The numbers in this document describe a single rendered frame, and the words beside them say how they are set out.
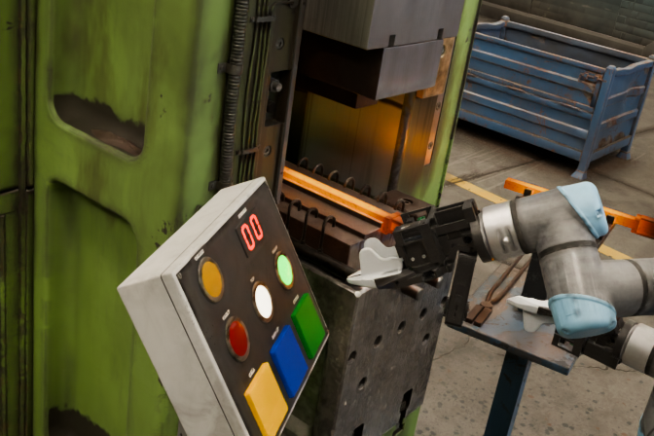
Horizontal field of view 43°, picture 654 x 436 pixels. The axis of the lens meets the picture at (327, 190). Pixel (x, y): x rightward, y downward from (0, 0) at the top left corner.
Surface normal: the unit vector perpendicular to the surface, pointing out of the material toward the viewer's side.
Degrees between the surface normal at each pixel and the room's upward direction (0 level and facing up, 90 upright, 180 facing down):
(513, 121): 90
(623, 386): 0
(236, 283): 60
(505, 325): 0
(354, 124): 90
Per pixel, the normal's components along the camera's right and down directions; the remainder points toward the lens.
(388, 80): 0.76, 0.35
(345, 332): -0.63, 0.22
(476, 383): 0.15, -0.91
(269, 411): 0.90, -0.26
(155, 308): -0.25, 0.34
